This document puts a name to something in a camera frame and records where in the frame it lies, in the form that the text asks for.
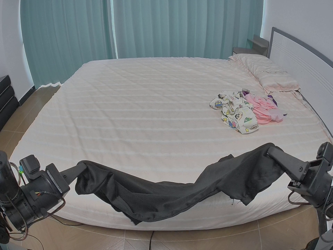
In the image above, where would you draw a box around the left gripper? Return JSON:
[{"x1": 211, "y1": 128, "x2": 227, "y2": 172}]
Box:
[{"x1": 22, "y1": 164, "x2": 88, "y2": 213}]

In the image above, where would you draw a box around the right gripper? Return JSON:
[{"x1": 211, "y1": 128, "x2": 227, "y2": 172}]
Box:
[{"x1": 267, "y1": 145, "x2": 333, "y2": 208}]

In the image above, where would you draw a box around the black T-shirt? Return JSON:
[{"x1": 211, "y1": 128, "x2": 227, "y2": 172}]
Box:
[{"x1": 75, "y1": 143, "x2": 283, "y2": 226}]

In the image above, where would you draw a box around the bed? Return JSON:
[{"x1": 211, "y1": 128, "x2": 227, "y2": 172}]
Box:
[{"x1": 8, "y1": 27, "x2": 333, "y2": 231}]

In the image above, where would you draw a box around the pink garment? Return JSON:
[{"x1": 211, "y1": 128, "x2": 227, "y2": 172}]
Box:
[{"x1": 243, "y1": 93, "x2": 284, "y2": 125}]

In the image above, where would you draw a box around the purple garment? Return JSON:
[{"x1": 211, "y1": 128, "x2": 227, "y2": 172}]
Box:
[{"x1": 267, "y1": 95, "x2": 288, "y2": 116}]

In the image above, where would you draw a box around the white printed garment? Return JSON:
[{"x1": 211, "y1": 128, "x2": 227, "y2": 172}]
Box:
[{"x1": 210, "y1": 89, "x2": 259, "y2": 135}]

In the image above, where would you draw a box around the pale pink pillow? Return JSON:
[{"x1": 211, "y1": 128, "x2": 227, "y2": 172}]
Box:
[{"x1": 228, "y1": 54, "x2": 301, "y2": 94}]

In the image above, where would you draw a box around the black chest of drawers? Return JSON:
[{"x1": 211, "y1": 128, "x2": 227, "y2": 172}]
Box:
[{"x1": 0, "y1": 75, "x2": 19, "y2": 132}]

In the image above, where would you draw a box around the grey bedside table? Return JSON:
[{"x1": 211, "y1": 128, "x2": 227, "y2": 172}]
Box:
[{"x1": 232, "y1": 34, "x2": 269, "y2": 57}]

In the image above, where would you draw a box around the blue-green curtain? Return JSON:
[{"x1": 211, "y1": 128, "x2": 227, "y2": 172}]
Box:
[
  {"x1": 112, "y1": 0, "x2": 264, "y2": 60},
  {"x1": 20, "y1": 0, "x2": 116, "y2": 86}
]

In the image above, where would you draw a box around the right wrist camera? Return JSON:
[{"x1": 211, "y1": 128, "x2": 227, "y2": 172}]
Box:
[{"x1": 308, "y1": 142, "x2": 333, "y2": 171}]

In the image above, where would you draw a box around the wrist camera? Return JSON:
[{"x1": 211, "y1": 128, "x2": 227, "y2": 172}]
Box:
[
  {"x1": 308, "y1": 142, "x2": 333, "y2": 171},
  {"x1": 19, "y1": 155, "x2": 41, "y2": 180}
]

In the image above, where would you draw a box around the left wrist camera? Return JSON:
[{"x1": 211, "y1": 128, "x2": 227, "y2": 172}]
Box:
[{"x1": 19, "y1": 155, "x2": 41, "y2": 180}]

